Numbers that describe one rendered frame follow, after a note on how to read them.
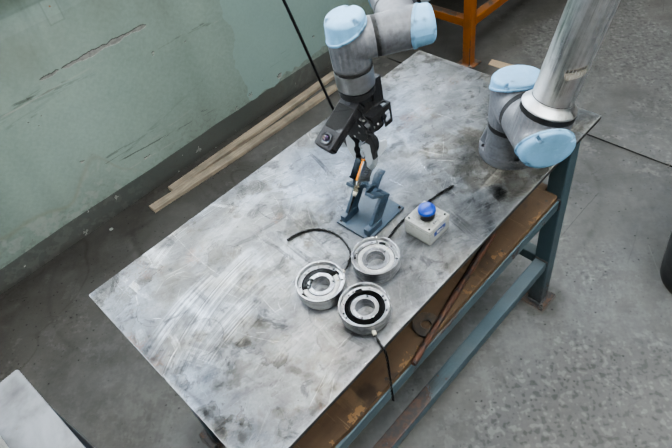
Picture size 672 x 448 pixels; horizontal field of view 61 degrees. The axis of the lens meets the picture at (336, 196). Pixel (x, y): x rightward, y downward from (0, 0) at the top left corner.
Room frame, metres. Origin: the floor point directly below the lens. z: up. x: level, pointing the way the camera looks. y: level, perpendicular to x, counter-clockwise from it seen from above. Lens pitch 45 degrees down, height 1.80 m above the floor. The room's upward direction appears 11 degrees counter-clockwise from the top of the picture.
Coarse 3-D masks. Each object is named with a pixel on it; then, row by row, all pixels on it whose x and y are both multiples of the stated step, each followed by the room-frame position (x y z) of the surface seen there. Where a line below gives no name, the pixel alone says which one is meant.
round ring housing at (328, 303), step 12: (312, 264) 0.78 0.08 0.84; (324, 264) 0.78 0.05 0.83; (336, 264) 0.76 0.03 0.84; (300, 276) 0.76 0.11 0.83; (312, 276) 0.75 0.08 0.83; (324, 276) 0.75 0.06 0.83; (300, 288) 0.73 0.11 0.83; (312, 288) 0.72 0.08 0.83; (312, 300) 0.68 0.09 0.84; (324, 300) 0.68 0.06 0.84; (336, 300) 0.69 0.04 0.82
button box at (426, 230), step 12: (408, 216) 0.86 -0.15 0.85; (420, 216) 0.85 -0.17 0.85; (432, 216) 0.84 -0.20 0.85; (444, 216) 0.84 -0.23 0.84; (408, 228) 0.85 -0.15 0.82; (420, 228) 0.82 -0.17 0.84; (432, 228) 0.81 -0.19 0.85; (444, 228) 0.83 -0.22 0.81; (420, 240) 0.82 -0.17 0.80; (432, 240) 0.80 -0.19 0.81
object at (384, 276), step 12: (372, 240) 0.82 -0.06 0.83; (384, 240) 0.81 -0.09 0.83; (372, 252) 0.79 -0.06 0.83; (384, 252) 0.78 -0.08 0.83; (396, 252) 0.78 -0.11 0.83; (384, 264) 0.75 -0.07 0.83; (396, 264) 0.73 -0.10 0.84; (360, 276) 0.74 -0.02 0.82; (372, 276) 0.72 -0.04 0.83; (384, 276) 0.72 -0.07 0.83
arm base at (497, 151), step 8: (488, 128) 1.06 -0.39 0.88; (488, 136) 1.05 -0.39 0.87; (496, 136) 1.02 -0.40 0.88; (504, 136) 1.01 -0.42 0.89; (480, 144) 1.07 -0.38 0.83; (488, 144) 1.04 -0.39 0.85; (496, 144) 1.02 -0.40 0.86; (504, 144) 1.01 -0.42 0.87; (480, 152) 1.05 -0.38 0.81; (488, 152) 1.03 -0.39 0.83; (496, 152) 1.01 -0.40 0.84; (504, 152) 1.00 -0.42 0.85; (512, 152) 0.99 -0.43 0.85; (488, 160) 1.02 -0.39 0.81; (496, 160) 1.00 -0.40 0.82; (504, 160) 0.99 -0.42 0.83; (512, 160) 0.99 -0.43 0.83; (520, 160) 0.99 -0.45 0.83; (504, 168) 0.99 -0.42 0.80; (512, 168) 0.98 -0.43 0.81; (520, 168) 0.98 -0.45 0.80
